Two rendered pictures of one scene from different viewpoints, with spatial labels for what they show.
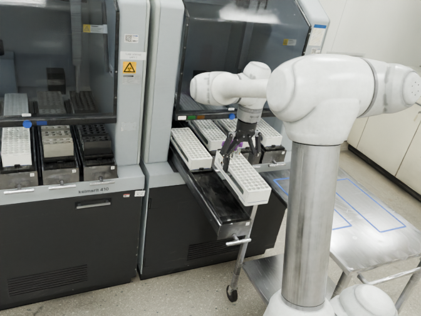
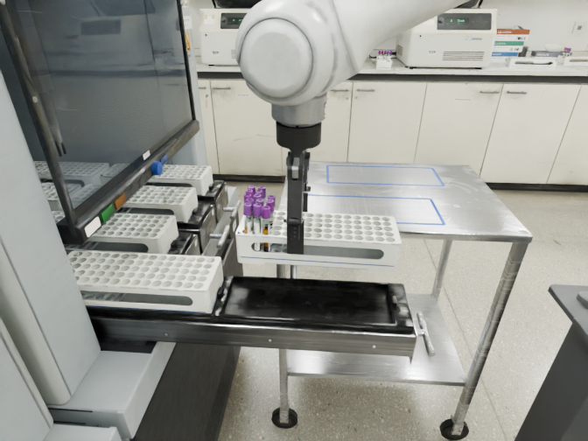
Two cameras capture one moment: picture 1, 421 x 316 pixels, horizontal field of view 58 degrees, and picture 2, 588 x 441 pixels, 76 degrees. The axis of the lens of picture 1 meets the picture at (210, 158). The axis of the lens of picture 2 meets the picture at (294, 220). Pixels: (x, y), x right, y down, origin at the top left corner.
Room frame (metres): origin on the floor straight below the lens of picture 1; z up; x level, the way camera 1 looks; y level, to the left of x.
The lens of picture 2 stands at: (0.98, 0.41, 1.28)
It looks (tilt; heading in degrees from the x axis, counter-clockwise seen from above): 30 degrees down; 303
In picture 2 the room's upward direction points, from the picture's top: straight up
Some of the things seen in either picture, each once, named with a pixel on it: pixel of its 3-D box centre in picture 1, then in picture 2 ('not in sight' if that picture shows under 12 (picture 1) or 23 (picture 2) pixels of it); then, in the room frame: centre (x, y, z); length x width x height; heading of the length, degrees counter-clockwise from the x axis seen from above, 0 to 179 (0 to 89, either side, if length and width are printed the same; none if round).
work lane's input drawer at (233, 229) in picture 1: (202, 179); (235, 309); (1.37, 0.02, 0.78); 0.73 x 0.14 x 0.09; 28
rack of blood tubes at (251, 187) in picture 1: (240, 175); (317, 239); (1.28, -0.13, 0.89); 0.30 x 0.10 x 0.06; 27
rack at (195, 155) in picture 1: (189, 148); (137, 282); (1.53, 0.10, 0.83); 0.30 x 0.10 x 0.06; 28
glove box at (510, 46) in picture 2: not in sight; (503, 45); (1.36, -3.12, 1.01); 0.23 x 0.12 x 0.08; 28
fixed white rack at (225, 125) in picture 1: (233, 131); (136, 204); (1.80, -0.10, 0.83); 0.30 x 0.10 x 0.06; 28
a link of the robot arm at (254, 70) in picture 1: (252, 84); not in sight; (1.31, -0.10, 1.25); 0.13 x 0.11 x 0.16; 117
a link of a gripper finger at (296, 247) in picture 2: (226, 163); (295, 236); (1.29, -0.07, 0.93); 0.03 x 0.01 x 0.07; 27
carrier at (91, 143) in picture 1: (97, 146); not in sight; (1.37, 0.48, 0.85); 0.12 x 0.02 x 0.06; 119
